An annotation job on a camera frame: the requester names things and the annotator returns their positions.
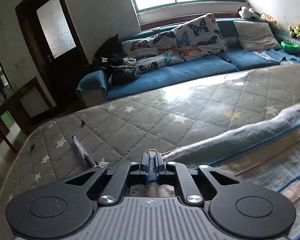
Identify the blue striped knit garment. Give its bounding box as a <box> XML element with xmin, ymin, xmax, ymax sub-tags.
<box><xmin>129</xmin><ymin>99</ymin><xmax>300</xmax><ymax>240</ymax></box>

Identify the grey quilted star table cover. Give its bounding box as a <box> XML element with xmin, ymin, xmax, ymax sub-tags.
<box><xmin>0</xmin><ymin>63</ymin><xmax>300</xmax><ymax>239</ymax></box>

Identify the black pen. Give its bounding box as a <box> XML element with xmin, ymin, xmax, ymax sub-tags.
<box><xmin>72</xmin><ymin>135</ymin><xmax>105</xmax><ymax>168</ymax></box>

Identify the blue corner sofa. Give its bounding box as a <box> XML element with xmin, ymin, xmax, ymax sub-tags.
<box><xmin>77</xmin><ymin>18</ymin><xmax>300</xmax><ymax>107</ymax></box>

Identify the long butterfly print pillow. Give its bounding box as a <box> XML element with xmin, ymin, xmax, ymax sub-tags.
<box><xmin>122</xmin><ymin>31</ymin><xmax>184</xmax><ymax>74</ymax></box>

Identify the black bag on sofa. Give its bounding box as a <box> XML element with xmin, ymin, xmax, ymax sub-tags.
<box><xmin>91</xmin><ymin>34</ymin><xmax>139</xmax><ymax>86</ymax></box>

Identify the dark wooden side table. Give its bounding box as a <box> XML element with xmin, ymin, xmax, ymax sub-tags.
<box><xmin>0</xmin><ymin>77</ymin><xmax>55</xmax><ymax>154</ymax></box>

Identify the large butterfly print pillow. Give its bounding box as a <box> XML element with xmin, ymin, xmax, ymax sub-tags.
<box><xmin>172</xmin><ymin>13</ymin><xmax>229</xmax><ymax>61</ymax></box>

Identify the grey square cushion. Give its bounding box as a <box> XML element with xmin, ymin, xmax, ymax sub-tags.
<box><xmin>234</xmin><ymin>21</ymin><xmax>281</xmax><ymax>51</ymax></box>

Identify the dark wooden door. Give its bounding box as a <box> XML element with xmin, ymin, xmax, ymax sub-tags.
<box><xmin>15</xmin><ymin>0</ymin><xmax>88</xmax><ymax>107</ymax></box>

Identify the green bowl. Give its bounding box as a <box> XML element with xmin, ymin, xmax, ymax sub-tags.
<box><xmin>281</xmin><ymin>41</ymin><xmax>300</xmax><ymax>54</ymax></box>

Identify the white black plush toy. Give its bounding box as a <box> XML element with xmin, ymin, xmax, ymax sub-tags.
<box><xmin>238</xmin><ymin>6</ymin><xmax>261</xmax><ymax>20</ymax></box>

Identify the orange green plush toy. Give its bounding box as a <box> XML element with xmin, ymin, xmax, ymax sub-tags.
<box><xmin>260</xmin><ymin>14</ymin><xmax>277</xmax><ymax>25</ymax></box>

